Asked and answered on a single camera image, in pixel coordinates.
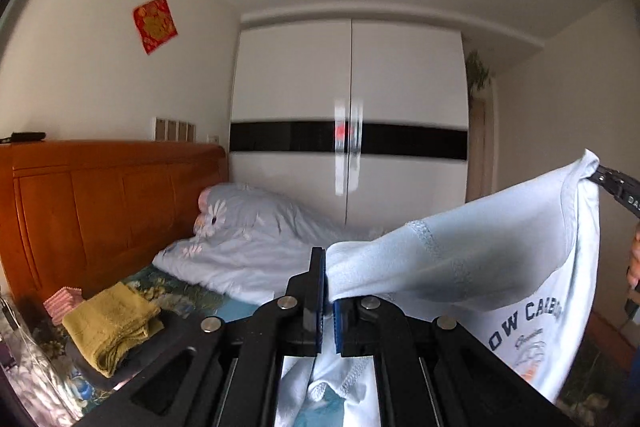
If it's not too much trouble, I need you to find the grey-blue floral duvet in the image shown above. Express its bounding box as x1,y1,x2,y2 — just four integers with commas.
151,182,391,308

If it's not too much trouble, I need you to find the green plant wall decal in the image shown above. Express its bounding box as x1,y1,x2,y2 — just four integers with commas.
465,51,493,95

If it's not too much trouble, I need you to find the orange wooden headboard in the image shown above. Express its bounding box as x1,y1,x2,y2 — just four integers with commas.
0,139,230,303

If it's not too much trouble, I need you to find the small black device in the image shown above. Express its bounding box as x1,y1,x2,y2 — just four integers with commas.
0,132,47,144

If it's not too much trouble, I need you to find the pink striped cloth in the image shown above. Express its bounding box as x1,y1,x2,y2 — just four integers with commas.
42,287,83,323

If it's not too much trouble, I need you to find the beige door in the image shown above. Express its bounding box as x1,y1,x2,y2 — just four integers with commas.
467,92,497,204

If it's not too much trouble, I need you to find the olive folded garment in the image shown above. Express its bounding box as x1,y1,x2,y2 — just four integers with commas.
62,282,166,378

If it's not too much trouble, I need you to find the person's right hand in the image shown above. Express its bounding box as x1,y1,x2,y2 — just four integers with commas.
626,227,640,293

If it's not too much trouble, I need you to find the red wall poster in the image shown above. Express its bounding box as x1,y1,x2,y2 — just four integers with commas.
132,0,179,56

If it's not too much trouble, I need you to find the light blue t-shirt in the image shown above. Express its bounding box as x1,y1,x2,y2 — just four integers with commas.
274,149,601,427

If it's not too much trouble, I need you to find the white wardrobe with black stripe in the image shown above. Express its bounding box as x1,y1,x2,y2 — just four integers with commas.
227,18,471,230

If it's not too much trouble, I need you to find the black folded garment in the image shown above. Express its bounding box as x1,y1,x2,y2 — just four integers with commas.
70,307,201,390

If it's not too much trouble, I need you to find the wall switch panel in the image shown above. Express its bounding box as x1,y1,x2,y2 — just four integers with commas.
152,117,196,142

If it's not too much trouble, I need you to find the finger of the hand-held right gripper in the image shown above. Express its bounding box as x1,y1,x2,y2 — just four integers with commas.
587,164,640,208

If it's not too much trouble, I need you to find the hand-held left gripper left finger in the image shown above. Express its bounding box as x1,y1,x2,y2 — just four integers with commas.
82,247,328,427

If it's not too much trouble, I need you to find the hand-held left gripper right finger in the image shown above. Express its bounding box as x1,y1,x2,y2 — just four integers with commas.
332,296,576,427

